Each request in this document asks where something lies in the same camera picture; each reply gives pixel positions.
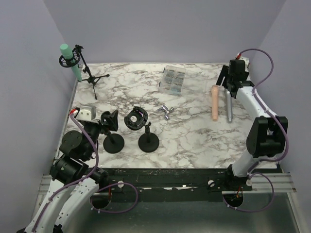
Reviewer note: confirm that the clear plastic screw box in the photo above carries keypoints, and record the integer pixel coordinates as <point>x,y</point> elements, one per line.
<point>172,80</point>

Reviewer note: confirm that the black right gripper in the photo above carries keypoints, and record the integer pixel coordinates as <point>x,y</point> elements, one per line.
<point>224,73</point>

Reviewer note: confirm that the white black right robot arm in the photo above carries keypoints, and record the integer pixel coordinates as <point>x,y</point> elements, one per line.
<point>266,137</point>

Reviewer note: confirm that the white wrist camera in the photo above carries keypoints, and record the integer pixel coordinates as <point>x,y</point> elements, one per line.
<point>245,59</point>
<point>84,113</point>

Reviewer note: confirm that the black tripod microphone stand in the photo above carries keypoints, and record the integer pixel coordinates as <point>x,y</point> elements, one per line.
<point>91,79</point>

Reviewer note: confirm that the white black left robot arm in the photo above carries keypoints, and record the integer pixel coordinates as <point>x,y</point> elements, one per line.
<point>75,175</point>

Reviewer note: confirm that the black front mounting rail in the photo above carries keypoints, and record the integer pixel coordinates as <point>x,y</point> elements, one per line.
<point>174,185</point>

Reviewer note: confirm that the silver metal bracket part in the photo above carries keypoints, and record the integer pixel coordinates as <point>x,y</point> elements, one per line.
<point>166,111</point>

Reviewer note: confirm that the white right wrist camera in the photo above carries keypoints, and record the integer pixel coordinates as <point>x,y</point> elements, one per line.
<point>245,59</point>

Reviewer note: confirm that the mint green microphone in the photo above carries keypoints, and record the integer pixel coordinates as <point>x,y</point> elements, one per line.
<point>70,58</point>

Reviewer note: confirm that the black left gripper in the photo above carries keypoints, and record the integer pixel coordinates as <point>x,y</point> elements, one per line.
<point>112,120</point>

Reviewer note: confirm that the black clip round base stand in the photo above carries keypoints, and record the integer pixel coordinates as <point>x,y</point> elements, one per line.
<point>113,143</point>

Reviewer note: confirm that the peach pink microphone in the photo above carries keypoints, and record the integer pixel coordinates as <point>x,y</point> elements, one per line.
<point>214,95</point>

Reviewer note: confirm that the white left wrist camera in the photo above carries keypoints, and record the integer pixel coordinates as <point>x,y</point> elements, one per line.
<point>84,113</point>

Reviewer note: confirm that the grey mesh microphone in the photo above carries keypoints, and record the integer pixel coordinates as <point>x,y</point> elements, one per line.
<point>229,111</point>

